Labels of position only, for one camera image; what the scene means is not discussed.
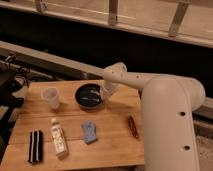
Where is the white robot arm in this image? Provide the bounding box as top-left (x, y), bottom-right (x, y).
top-left (102, 62), bottom-right (205, 171)

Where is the black ceramic bowl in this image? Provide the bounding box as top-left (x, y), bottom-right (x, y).
top-left (75, 83), bottom-right (103, 109)

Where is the red brown pocket tool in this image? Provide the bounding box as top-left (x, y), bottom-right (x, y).
top-left (128, 116), bottom-right (139, 139)

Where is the wooden table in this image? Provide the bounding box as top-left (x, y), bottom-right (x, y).
top-left (0, 81), bottom-right (144, 171)

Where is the clear plastic cup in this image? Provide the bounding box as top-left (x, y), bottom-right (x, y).
top-left (41, 87), bottom-right (60, 109)

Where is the white plastic bottle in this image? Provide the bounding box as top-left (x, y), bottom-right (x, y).
top-left (51, 118), bottom-right (68, 159)

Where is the black white striped cloth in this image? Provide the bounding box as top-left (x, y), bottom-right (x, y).
top-left (28, 130), bottom-right (43, 164)

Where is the black cables and equipment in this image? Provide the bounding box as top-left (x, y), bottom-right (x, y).
top-left (0, 53), bottom-right (33, 161)

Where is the metal railing frame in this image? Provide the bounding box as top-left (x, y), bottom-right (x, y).
top-left (0, 0), bottom-right (213, 48)

